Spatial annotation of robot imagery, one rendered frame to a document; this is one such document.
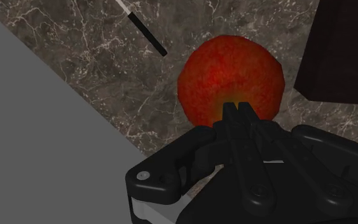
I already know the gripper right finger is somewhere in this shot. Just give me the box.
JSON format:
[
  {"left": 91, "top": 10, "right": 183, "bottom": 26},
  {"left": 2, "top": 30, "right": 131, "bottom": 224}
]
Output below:
[{"left": 237, "top": 102, "right": 358, "bottom": 218}]

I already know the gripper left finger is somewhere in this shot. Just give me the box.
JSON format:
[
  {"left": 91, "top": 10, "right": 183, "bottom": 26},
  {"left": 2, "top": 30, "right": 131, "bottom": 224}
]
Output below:
[{"left": 125, "top": 102, "right": 278, "bottom": 217}]

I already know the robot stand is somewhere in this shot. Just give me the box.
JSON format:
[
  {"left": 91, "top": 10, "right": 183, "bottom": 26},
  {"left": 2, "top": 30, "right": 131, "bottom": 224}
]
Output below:
[{"left": 293, "top": 0, "right": 358, "bottom": 106}]

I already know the red apple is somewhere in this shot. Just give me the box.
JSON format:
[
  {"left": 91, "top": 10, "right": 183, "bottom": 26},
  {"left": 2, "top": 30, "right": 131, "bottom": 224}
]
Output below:
[{"left": 177, "top": 34, "right": 286, "bottom": 128}]

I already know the black-handled knife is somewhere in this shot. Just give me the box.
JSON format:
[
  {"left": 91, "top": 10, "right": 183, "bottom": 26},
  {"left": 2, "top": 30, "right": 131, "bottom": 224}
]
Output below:
[{"left": 114, "top": 0, "right": 169, "bottom": 57}]

